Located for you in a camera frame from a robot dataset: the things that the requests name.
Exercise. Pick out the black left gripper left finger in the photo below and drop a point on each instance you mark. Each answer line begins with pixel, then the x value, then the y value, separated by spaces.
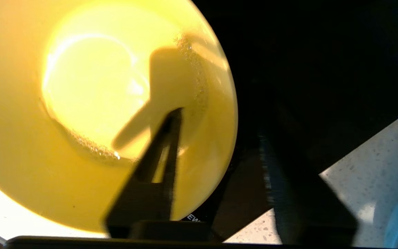
pixel 147 200

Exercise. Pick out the black induction cooktop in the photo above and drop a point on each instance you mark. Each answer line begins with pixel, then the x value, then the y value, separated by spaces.
pixel 306 69

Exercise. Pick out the yellow plastic bowl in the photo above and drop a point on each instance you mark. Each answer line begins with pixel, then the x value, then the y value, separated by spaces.
pixel 47 138

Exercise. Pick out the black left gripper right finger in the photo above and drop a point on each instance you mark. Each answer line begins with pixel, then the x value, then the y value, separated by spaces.
pixel 302 207

